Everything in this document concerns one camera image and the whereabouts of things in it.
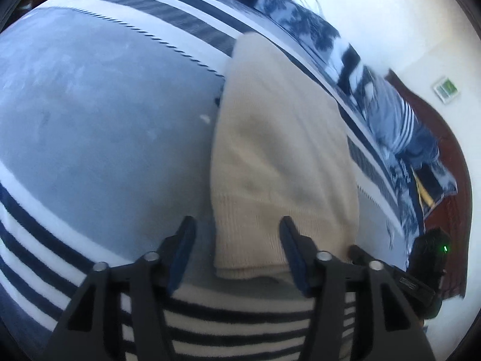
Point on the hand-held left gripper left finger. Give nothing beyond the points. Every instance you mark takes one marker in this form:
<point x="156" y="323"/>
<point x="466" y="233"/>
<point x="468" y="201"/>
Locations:
<point x="181" y="259"/>

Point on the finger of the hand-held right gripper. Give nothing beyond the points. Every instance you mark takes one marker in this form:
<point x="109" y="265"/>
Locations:
<point x="362" y="254"/>

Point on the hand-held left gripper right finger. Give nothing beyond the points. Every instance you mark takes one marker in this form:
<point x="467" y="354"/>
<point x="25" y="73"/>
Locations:
<point x="296" y="263"/>

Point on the blue patterned pillow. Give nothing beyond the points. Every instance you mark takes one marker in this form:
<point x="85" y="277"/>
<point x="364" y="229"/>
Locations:
<point x="432" y="184"/>
<point x="278" y="3"/>

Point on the dark wooden headboard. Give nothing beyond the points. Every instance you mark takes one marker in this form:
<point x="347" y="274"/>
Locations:
<point x="451" y="165"/>

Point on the navy white striped cloth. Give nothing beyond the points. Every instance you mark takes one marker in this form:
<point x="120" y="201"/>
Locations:
<point x="398" y="120"/>

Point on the white wall thermostat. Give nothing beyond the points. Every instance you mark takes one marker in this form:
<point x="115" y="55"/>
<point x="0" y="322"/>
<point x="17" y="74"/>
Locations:
<point x="446" y="89"/>

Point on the beige knitted sweater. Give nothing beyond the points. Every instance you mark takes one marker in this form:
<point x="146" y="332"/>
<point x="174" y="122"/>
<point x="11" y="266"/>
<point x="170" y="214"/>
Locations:
<point x="282" y="158"/>

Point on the navy striped white blanket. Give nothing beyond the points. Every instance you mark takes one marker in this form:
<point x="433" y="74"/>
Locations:
<point x="94" y="120"/>

